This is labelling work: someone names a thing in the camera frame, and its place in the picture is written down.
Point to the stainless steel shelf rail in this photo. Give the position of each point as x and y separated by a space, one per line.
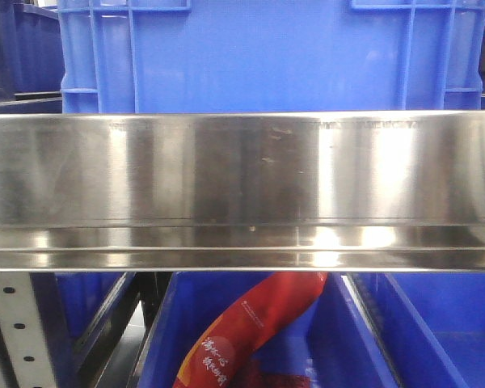
394 191

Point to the blue centre storage bin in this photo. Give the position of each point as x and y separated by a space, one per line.
330 343

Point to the large blue plastic crate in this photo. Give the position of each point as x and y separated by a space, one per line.
270 56

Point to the dark blue left crate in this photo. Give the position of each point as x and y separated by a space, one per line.
31 59

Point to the blue storage bin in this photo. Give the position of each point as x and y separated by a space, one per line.
432 325
330 343

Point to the red printed snack bag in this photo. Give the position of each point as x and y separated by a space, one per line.
246 325

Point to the blue right storage bin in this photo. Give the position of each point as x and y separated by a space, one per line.
432 325

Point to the white perforated shelf upright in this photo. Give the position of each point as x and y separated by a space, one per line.
22 331

